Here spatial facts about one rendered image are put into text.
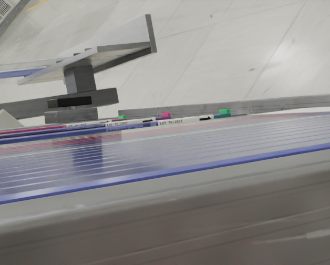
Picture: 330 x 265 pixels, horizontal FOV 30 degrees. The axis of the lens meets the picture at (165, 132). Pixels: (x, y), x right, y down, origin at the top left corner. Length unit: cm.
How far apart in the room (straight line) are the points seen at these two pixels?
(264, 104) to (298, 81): 151
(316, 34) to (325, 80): 29
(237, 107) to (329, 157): 49
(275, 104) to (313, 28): 172
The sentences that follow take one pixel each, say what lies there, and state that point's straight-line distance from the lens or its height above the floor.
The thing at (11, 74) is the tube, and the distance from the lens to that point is 121.
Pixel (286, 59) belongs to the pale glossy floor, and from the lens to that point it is 227.
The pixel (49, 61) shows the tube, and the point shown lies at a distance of 112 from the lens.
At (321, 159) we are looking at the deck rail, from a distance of 16.
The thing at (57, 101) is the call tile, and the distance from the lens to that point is 85.
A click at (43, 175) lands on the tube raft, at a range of 18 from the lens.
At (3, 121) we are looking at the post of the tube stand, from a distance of 105.
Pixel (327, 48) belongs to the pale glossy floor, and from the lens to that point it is 215.
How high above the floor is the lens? 102
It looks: 23 degrees down
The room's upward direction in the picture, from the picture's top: 48 degrees counter-clockwise
